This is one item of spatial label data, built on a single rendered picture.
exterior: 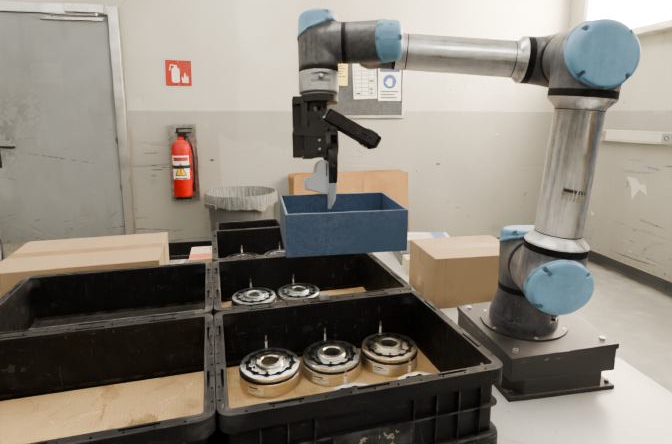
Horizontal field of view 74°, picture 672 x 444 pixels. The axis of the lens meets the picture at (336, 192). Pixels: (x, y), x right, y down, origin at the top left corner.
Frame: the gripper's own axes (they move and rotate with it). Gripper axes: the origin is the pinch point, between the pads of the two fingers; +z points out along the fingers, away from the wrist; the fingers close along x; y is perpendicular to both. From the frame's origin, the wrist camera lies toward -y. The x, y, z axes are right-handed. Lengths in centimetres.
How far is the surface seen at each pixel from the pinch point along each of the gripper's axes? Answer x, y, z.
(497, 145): -313, -202, -30
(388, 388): 28.4, -2.9, 23.0
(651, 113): -213, -272, -46
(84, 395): 7, 43, 30
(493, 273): -44, -55, 26
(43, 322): -22, 62, 26
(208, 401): 27.8, 20.0, 22.7
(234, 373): 4.5, 18.9, 29.6
